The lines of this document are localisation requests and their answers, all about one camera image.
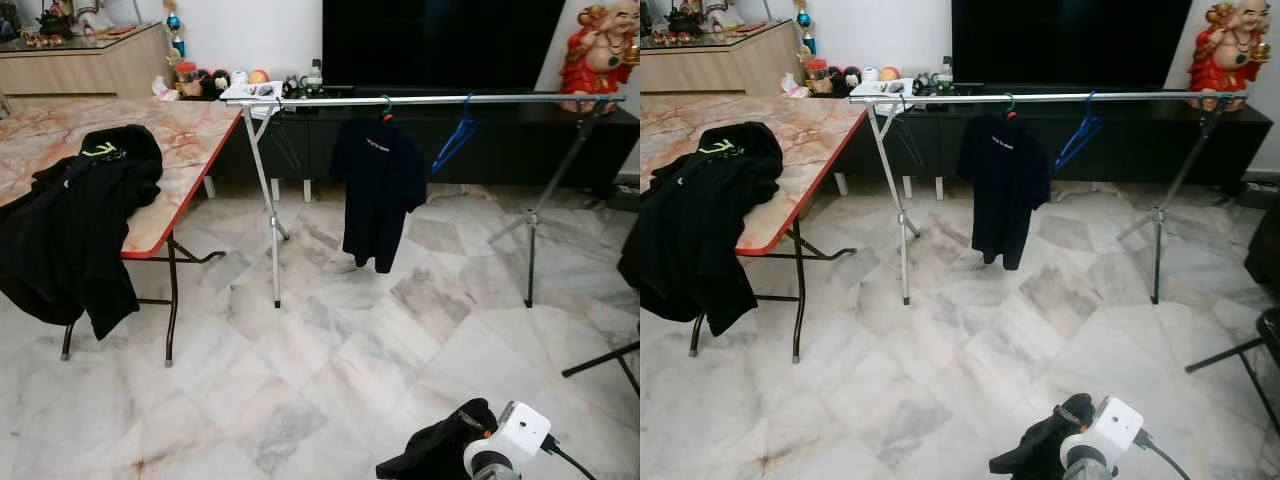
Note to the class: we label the plain black garment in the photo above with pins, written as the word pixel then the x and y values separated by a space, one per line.
pixel 430 455
pixel 1030 455

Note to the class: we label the blue plastic hanger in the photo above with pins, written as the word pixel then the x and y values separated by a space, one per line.
pixel 463 120
pixel 1090 120

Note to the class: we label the green plastic hanger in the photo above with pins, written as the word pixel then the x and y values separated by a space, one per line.
pixel 1011 102
pixel 386 105

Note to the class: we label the navy blue t-shirt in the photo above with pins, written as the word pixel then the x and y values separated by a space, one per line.
pixel 378 190
pixel 1005 190

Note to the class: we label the dark brown sofa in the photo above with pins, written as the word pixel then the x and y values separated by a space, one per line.
pixel 1265 250

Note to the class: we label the long black tv cabinet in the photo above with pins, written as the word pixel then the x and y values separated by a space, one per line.
pixel 1120 145
pixel 500 150

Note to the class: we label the black shirt neon green logo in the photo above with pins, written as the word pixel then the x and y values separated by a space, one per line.
pixel 700 230
pixel 70 230

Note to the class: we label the silver clothes drying rack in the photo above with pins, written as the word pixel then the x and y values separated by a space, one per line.
pixel 420 99
pixel 1050 97

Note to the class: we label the black gadget cluster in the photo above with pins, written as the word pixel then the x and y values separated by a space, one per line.
pixel 295 87
pixel 925 84

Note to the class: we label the small clear bottle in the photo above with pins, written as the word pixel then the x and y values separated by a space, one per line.
pixel 945 72
pixel 313 75

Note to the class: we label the large black television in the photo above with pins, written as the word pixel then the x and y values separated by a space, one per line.
pixel 1070 40
pixel 440 40

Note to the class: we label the white magazine stack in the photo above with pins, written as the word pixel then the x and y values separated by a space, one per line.
pixel 880 89
pixel 250 92

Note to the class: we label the red laughing buddha statue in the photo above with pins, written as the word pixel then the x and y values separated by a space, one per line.
pixel 1225 60
pixel 600 60

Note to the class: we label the marble folding table red edge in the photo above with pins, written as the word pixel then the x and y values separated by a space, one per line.
pixel 180 140
pixel 810 135

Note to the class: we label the orange ball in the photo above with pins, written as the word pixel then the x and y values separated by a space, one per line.
pixel 259 76
pixel 889 73

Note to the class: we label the white blue ball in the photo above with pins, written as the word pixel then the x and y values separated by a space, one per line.
pixel 239 77
pixel 869 74

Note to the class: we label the black white plush toy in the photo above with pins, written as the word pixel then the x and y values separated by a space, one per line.
pixel 221 80
pixel 852 78

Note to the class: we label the red lidded jar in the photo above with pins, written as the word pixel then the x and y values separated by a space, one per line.
pixel 187 80
pixel 817 77

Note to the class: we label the pink tissue pack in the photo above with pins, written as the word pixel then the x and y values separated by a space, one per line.
pixel 165 90
pixel 796 87

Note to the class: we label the light wooden cabinet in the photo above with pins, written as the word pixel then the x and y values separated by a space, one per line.
pixel 100 70
pixel 730 65

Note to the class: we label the gold trophy blue ball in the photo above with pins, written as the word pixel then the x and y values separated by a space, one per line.
pixel 174 21
pixel 803 20

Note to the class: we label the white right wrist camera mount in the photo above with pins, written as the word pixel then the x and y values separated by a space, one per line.
pixel 1115 425
pixel 520 430

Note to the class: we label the black metal frame chair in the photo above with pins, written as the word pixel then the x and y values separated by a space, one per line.
pixel 1270 330
pixel 600 360

